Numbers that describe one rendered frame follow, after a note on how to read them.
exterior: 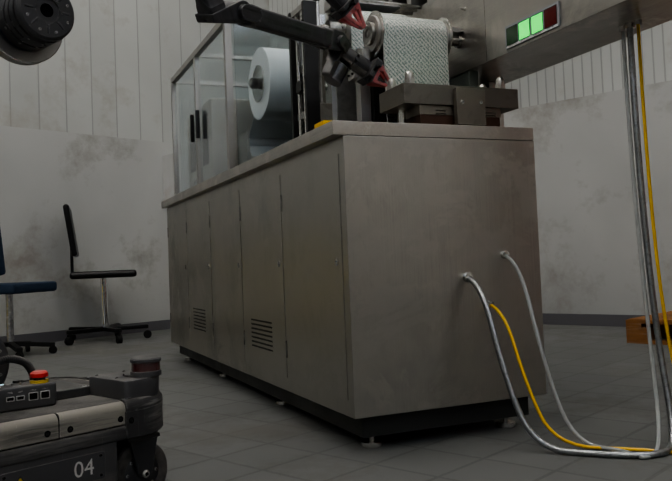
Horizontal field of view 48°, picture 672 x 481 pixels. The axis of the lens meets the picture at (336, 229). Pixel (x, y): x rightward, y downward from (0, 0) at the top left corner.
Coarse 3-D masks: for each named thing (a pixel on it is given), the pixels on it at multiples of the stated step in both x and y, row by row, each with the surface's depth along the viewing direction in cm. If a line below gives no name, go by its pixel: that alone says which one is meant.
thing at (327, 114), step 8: (320, 56) 314; (320, 64) 315; (320, 72) 316; (320, 80) 316; (320, 88) 315; (320, 96) 315; (320, 104) 312; (328, 104) 314; (320, 112) 312; (328, 112) 313
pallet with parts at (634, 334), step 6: (666, 312) 456; (630, 318) 426; (636, 318) 425; (642, 318) 423; (660, 318) 419; (630, 324) 423; (636, 324) 420; (642, 324) 419; (660, 324) 441; (630, 330) 423; (636, 330) 420; (642, 330) 418; (630, 336) 423; (636, 336) 420; (642, 336) 418; (654, 336) 421; (630, 342) 423; (636, 342) 420; (642, 342) 418; (654, 342) 413; (666, 342) 408
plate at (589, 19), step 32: (448, 0) 266; (480, 0) 248; (512, 0) 232; (544, 0) 219; (576, 0) 206; (608, 0) 195; (640, 0) 190; (480, 32) 248; (576, 32) 216; (608, 32) 217; (448, 64) 267; (480, 64) 249; (512, 64) 250; (544, 64) 251
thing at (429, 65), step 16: (384, 48) 241; (400, 48) 244; (416, 48) 246; (432, 48) 248; (384, 64) 241; (400, 64) 243; (416, 64) 246; (432, 64) 248; (400, 80) 243; (416, 80) 245; (432, 80) 248; (448, 80) 250
